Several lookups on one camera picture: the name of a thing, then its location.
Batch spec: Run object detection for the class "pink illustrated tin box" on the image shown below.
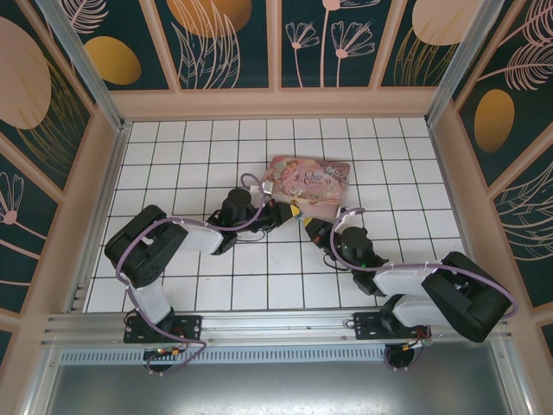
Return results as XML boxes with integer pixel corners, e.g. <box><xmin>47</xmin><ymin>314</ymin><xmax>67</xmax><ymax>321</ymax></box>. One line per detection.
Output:
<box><xmin>261</xmin><ymin>155</ymin><xmax>353</xmax><ymax>220</ymax></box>

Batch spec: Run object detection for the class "grey metal sheet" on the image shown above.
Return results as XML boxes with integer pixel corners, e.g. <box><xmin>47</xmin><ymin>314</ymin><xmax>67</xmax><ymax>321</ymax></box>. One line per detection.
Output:
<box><xmin>24</xmin><ymin>361</ymin><xmax>533</xmax><ymax>415</ymax></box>

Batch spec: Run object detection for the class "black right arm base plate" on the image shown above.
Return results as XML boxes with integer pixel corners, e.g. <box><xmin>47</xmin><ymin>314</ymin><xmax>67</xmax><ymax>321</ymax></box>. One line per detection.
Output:
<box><xmin>353</xmin><ymin>310</ymin><xmax>433</xmax><ymax>343</ymax></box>

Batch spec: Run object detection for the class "aluminium mounting rail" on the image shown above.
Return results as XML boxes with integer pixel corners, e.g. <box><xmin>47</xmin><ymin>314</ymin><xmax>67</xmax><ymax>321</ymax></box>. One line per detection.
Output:
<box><xmin>41</xmin><ymin>305</ymin><xmax>513</xmax><ymax>348</ymax></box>

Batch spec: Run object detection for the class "slotted grey cable duct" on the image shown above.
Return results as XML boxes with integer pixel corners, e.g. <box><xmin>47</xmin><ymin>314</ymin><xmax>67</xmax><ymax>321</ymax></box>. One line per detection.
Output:
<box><xmin>58</xmin><ymin>347</ymin><xmax>509</xmax><ymax>365</ymax></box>

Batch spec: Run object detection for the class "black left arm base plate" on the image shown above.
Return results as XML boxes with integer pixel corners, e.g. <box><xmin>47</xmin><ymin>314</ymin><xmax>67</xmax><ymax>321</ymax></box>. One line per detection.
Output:
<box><xmin>124</xmin><ymin>314</ymin><xmax>204</xmax><ymax>345</ymax></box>

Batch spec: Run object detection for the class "aluminium frame post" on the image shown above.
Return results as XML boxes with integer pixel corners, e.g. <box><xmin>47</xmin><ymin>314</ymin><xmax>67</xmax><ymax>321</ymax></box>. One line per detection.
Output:
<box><xmin>424</xmin><ymin>0</ymin><xmax>513</xmax><ymax>127</ymax></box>
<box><xmin>34</xmin><ymin>0</ymin><xmax>133</xmax><ymax>136</ymax></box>

